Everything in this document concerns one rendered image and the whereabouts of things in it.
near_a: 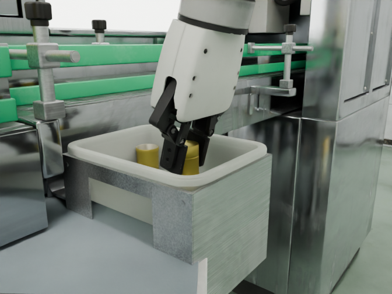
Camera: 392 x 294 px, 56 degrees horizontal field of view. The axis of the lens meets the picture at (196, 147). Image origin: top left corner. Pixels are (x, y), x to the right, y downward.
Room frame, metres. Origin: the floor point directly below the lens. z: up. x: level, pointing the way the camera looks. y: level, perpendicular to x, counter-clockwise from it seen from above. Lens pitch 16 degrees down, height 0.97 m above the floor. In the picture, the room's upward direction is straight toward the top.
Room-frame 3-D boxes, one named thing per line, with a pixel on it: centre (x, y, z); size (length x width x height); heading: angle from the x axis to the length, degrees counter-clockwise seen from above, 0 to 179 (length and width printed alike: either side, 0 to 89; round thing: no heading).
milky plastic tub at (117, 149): (0.46, 0.04, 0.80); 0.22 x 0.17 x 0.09; 52
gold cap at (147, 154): (0.55, 0.08, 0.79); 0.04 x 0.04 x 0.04
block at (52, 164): (0.44, 0.20, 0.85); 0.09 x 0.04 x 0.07; 52
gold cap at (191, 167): (0.43, 0.01, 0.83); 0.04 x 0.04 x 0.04
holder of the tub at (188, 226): (0.48, 0.06, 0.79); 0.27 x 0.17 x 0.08; 52
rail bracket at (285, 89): (0.94, -0.21, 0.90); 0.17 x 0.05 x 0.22; 52
